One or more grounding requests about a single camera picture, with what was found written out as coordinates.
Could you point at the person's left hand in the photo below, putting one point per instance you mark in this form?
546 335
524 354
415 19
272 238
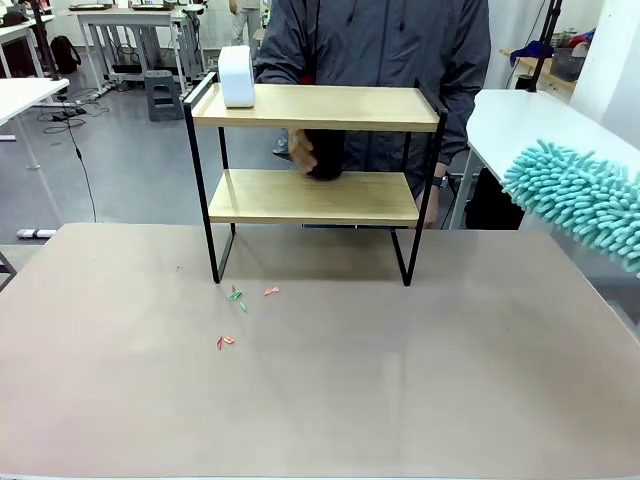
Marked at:
435 207

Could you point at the person's right hand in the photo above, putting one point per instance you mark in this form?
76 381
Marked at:
301 150

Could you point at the black cylindrical container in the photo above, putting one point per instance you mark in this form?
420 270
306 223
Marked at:
328 155

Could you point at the teal microfiber duster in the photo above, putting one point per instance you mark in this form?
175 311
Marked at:
575 200

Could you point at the person's right forearm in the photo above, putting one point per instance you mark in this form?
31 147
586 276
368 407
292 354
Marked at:
277 70

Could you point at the person's left forearm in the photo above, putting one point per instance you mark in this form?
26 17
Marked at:
455 150

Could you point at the black wristwatch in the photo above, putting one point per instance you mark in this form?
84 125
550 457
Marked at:
441 181

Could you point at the black bag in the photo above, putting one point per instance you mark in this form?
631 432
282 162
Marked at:
492 202

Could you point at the white rounded box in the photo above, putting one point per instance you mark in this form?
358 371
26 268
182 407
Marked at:
237 75

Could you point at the white table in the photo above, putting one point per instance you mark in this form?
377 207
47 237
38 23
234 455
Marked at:
525 125

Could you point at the person's dark grey jacket torso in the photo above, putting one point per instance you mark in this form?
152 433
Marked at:
380 45

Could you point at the background person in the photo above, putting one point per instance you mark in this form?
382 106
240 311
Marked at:
245 20

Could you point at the orange paper scrap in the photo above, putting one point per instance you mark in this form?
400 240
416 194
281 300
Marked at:
272 290

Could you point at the grey plastic stool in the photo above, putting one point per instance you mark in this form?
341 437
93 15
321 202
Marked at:
163 95

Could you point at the wooden side table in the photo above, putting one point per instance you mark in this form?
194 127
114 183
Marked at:
527 64

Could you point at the blue cloth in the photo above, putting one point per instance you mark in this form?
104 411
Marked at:
532 50

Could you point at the black stand pole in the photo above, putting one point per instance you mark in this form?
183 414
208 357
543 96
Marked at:
545 40

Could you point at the grey workbench table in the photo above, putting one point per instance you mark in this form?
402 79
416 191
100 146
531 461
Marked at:
127 17

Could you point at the black backpack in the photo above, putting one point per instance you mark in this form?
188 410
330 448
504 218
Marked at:
65 54

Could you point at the white power strip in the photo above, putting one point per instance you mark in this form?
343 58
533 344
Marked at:
36 233

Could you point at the black tripod pole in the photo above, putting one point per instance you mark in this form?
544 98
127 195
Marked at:
45 40

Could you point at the white desk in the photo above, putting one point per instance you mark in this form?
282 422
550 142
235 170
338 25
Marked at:
25 95

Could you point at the wooden two-tier black-frame shelf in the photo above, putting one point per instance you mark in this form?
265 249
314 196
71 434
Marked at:
325 107

